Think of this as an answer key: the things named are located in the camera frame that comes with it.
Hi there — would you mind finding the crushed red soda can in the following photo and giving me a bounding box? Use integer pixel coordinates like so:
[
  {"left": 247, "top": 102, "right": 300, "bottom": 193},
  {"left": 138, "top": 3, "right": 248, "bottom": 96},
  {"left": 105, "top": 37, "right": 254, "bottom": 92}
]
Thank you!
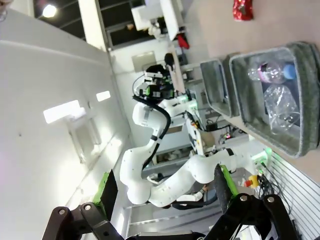
[{"left": 232, "top": 0, "right": 254, "bottom": 22}]

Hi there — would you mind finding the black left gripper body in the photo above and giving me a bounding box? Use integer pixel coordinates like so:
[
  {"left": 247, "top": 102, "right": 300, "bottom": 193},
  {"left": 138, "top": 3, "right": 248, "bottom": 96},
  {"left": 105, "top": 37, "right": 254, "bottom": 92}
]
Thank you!
[{"left": 138, "top": 74, "right": 176, "bottom": 101}]

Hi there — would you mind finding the red yellow emergency stop button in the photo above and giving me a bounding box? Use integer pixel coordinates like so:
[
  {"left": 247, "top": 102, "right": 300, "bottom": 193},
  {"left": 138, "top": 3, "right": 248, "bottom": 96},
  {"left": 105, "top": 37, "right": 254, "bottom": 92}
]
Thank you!
[{"left": 243, "top": 174, "right": 260, "bottom": 188}]

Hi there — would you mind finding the slotted aluminium panel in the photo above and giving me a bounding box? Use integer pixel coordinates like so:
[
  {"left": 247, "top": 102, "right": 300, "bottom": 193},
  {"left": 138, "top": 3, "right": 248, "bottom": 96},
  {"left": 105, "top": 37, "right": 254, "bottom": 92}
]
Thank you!
[{"left": 264, "top": 149, "right": 320, "bottom": 233}]

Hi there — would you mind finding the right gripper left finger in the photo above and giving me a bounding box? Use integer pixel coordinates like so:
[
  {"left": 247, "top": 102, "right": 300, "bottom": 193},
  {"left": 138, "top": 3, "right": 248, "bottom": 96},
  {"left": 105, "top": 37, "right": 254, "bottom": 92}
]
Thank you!
[{"left": 48, "top": 169, "right": 126, "bottom": 240}]

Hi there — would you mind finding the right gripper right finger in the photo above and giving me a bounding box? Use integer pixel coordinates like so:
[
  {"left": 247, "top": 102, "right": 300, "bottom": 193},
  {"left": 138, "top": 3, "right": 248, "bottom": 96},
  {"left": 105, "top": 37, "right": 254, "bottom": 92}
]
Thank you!
[{"left": 204, "top": 163, "right": 298, "bottom": 240}]

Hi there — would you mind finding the clear bottle with pink label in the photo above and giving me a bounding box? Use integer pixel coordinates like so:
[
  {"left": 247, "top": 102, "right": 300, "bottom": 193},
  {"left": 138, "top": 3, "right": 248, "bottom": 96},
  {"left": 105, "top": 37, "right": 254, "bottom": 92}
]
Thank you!
[{"left": 247, "top": 61, "right": 296, "bottom": 85}]

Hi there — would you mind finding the round ceiling light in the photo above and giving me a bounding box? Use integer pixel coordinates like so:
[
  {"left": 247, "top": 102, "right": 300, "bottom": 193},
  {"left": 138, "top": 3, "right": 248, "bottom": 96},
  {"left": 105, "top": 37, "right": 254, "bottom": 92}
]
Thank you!
[{"left": 41, "top": 4, "right": 58, "bottom": 18}]

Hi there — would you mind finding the red cloth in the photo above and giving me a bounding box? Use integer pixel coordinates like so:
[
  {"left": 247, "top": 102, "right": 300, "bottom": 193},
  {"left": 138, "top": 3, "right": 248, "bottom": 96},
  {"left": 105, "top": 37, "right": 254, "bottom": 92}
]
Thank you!
[{"left": 176, "top": 33, "right": 190, "bottom": 50}]

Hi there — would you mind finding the white desk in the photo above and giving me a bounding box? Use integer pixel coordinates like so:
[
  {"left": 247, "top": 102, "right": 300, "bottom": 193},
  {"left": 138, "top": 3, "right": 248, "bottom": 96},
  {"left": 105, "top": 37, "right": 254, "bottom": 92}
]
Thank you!
[{"left": 159, "top": 0, "right": 185, "bottom": 41}]

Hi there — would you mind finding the grey fabric basket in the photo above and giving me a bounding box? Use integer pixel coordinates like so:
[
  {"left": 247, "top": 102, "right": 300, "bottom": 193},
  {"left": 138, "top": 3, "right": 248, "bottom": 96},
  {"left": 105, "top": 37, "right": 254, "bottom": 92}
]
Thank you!
[
  {"left": 228, "top": 40, "right": 320, "bottom": 159},
  {"left": 199, "top": 58, "right": 241, "bottom": 118}
]

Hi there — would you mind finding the clear plastic cup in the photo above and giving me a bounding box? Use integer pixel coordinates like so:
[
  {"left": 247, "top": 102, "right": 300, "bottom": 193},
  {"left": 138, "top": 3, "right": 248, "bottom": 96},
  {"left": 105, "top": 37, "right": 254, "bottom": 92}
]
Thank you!
[{"left": 263, "top": 84, "right": 301, "bottom": 136}]

